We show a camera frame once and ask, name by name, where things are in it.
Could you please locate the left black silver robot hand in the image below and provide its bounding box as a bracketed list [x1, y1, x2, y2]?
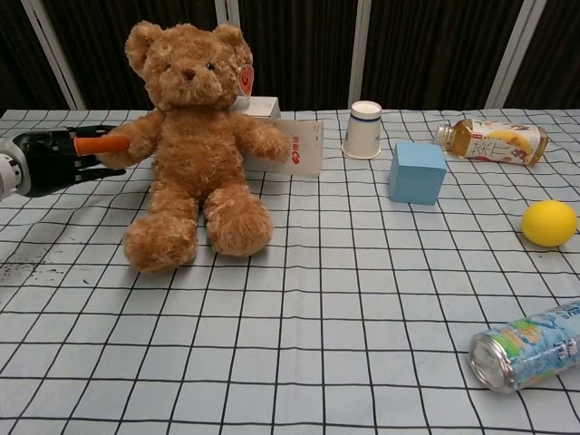
[13, 124, 131, 198]

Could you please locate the brown plush teddy bear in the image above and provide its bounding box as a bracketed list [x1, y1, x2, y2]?
[97, 20, 292, 275]

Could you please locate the red paper hang tag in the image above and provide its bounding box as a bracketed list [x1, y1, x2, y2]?
[237, 63, 256, 98]

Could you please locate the small white cardboard box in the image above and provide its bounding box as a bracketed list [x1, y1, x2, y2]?
[230, 95, 281, 121]

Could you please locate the white carton with red logo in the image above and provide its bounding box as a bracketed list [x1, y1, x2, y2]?
[242, 118, 324, 179]

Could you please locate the blue checked tablecloth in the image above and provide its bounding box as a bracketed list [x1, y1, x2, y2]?
[0, 108, 580, 435]

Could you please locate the white paper cup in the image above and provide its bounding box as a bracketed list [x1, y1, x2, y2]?
[342, 100, 383, 160]

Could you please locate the blue foam cube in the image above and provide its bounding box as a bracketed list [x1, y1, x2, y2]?
[389, 140, 449, 208]

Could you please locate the tea bottle with yellow label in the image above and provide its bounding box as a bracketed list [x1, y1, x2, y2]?
[434, 118, 549, 168]

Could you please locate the yellow ball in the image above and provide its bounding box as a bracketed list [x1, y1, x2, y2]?
[521, 199, 578, 247]

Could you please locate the light blue drink can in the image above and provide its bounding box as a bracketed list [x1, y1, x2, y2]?
[468, 302, 580, 394]

